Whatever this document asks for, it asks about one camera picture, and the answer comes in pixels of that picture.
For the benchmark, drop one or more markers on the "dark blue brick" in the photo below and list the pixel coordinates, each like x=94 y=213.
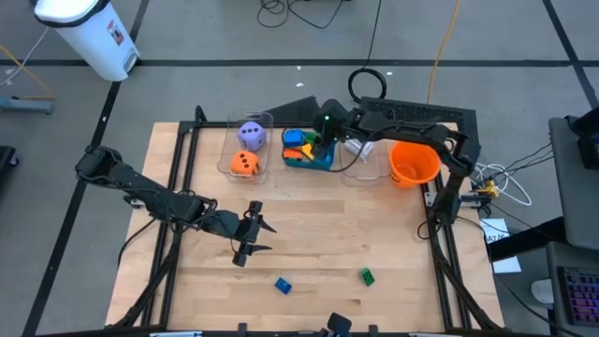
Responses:
x=282 y=285

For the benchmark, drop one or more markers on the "white computer mouse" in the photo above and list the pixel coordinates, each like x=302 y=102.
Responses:
x=543 y=290

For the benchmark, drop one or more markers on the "teal plastic bin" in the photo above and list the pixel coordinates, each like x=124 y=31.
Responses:
x=309 y=166

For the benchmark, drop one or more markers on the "grey floor stand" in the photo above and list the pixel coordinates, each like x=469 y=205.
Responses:
x=25 y=104

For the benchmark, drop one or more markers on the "black floor object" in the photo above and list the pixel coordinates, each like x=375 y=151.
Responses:
x=7 y=159

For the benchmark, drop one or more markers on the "purple foam dice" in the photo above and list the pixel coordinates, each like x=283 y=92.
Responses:
x=252 y=136

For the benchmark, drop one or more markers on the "black flat panel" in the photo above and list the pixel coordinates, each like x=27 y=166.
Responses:
x=299 y=111

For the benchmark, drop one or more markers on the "dark green brick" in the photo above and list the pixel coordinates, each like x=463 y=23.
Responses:
x=367 y=277

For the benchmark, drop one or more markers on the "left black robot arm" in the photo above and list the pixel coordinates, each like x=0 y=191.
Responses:
x=140 y=187

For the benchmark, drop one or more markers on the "white trash bin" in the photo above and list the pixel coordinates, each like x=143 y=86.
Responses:
x=89 y=37

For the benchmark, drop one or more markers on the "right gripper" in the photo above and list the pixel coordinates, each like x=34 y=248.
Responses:
x=332 y=121

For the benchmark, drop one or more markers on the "computer keyboard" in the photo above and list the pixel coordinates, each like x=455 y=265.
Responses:
x=582 y=295

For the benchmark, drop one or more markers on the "white paper sheet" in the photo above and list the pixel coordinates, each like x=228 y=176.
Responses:
x=495 y=229
x=507 y=264

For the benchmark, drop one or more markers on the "dark table clamp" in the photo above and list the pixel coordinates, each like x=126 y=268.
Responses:
x=373 y=329
x=242 y=329

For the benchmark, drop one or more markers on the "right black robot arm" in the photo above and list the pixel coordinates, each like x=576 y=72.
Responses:
x=412 y=128

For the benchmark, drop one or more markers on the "black table frame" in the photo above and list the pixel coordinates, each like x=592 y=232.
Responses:
x=210 y=125

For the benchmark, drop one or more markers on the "clear plastic container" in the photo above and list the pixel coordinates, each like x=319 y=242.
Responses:
x=229 y=140
x=369 y=171

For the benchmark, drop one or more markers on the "black desk device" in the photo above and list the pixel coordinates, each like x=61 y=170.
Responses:
x=587 y=136

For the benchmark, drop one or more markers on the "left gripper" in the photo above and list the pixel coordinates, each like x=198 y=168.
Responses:
x=229 y=224

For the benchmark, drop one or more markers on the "orange foam dice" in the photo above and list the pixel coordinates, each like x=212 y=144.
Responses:
x=244 y=163

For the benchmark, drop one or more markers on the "orange pumpkin bucket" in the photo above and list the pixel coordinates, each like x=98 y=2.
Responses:
x=414 y=166

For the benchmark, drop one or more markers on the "black handheld controller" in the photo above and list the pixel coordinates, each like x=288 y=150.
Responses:
x=339 y=324

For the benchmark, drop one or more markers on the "dark grey desk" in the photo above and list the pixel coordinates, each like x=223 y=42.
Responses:
x=571 y=257

